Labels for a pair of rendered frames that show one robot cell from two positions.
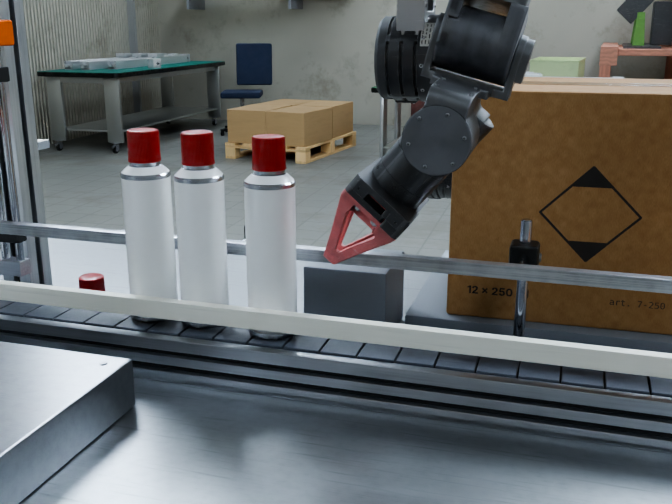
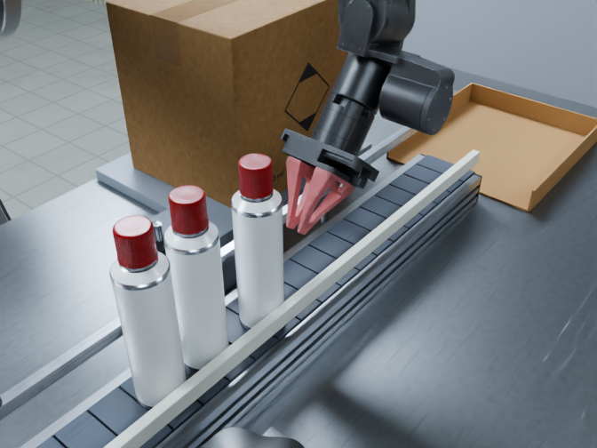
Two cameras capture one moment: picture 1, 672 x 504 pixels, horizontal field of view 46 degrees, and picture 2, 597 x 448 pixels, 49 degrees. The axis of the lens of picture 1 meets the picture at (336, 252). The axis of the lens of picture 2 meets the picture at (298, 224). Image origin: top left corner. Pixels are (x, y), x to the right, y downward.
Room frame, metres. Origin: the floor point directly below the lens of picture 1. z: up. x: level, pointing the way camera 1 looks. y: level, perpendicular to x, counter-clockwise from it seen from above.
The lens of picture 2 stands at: (0.52, 0.56, 1.41)
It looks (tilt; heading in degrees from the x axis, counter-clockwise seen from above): 36 degrees down; 292
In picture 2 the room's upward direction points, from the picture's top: straight up
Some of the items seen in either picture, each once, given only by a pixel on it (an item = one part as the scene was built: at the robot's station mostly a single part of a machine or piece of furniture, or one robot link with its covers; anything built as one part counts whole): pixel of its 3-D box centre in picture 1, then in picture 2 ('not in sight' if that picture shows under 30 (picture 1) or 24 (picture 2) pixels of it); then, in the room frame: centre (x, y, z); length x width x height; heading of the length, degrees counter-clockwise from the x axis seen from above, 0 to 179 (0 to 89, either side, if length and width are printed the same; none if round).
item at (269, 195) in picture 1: (270, 236); (258, 245); (0.77, 0.07, 0.98); 0.05 x 0.05 x 0.20
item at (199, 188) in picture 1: (201, 229); (196, 282); (0.81, 0.14, 0.98); 0.05 x 0.05 x 0.20
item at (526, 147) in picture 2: not in sight; (497, 139); (0.60, -0.52, 0.85); 0.30 x 0.26 x 0.04; 73
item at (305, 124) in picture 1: (293, 128); not in sight; (7.56, 0.40, 0.22); 1.26 x 0.93 x 0.44; 163
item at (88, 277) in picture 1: (92, 287); not in sight; (1.01, 0.33, 0.85); 0.03 x 0.03 x 0.03
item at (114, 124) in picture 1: (143, 95); not in sight; (8.61, 2.07, 0.44); 2.43 x 0.91 x 0.87; 164
